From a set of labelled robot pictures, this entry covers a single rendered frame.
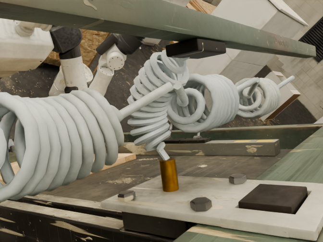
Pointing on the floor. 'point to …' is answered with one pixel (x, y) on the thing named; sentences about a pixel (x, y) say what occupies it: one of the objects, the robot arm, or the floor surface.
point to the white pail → (55, 89)
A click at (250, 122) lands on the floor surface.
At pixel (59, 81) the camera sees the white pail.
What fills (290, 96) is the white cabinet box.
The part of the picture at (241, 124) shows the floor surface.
